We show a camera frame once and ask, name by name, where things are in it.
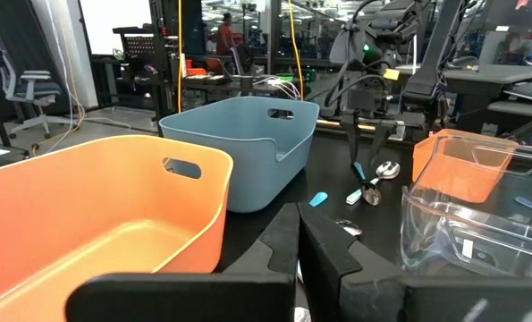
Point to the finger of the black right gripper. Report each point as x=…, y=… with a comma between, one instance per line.
x=352, y=134
x=382, y=138

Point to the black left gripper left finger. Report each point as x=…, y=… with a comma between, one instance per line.
x=180, y=297

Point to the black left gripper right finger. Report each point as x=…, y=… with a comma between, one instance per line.
x=382, y=295

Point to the clear plastic bin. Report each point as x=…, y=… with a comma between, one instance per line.
x=426, y=232

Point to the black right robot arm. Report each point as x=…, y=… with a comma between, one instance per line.
x=433, y=49

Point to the yellow sticker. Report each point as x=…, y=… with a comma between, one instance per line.
x=391, y=74

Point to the small orange plastic bin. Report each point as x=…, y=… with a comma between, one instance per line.
x=422, y=154

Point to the green container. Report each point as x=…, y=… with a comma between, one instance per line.
x=284, y=77

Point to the large grey-blue plastic bin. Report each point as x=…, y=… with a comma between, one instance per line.
x=247, y=170

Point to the grey desk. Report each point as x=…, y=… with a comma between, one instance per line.
x=493, y=73

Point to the large orange plastic bin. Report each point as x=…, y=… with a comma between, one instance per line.
x=69, y=214

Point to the person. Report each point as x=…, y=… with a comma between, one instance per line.
x=224, y=38

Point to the small orange box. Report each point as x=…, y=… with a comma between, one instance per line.
x=196, y=71

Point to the black equipment rack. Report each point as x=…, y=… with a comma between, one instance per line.
x=140, y=49

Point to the white office chair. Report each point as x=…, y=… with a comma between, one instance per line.
x=33, y=87

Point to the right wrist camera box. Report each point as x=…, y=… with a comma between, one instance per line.
x=346, y=44

